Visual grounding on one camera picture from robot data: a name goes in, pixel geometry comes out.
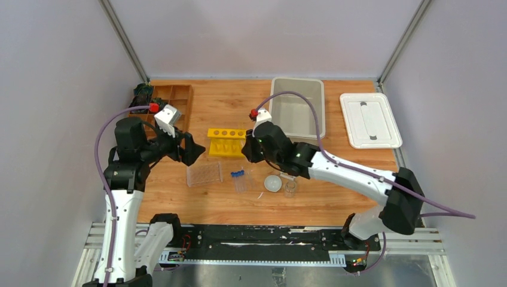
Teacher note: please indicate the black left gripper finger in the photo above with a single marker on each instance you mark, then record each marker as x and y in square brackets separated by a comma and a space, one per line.
[183, 138]
[191, 151]

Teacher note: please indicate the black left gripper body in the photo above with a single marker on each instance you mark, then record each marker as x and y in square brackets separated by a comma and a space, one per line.
[181, 146]

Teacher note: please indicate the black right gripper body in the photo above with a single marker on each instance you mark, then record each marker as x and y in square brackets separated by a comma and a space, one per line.
[278, 159]

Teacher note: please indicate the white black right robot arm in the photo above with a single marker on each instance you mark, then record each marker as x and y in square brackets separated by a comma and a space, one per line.
[398, 194]

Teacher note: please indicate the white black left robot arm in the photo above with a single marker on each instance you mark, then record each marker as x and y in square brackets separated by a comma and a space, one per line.
[140, 146]

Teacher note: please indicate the clear plastic well plate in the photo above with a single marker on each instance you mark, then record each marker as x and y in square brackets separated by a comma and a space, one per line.
[204, 173]

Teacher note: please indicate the yellow test tube rack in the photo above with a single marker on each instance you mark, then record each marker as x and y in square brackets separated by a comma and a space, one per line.
[225, 142]

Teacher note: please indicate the white clay triangle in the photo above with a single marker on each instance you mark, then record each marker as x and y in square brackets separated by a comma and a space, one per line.
[287, 176]

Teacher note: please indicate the translucent grey plastic bin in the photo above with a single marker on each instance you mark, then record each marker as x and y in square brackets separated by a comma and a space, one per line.
[292, 114]

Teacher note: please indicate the white porcelain evaporating dish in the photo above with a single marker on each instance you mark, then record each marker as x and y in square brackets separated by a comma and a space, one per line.
[273, 183]

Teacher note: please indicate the small glass flask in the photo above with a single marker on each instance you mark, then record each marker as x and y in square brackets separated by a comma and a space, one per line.
[290, 189]

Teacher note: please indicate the dark floral rolled cloth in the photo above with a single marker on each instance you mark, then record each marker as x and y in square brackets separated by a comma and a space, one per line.
[142, 94]

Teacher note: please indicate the white plastic bin lid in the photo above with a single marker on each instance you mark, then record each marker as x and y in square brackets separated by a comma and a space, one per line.
[369, 121]

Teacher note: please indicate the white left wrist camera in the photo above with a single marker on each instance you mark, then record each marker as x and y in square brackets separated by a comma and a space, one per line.
[166, 119]

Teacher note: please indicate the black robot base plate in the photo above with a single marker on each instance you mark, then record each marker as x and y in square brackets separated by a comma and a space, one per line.
[264, 243]

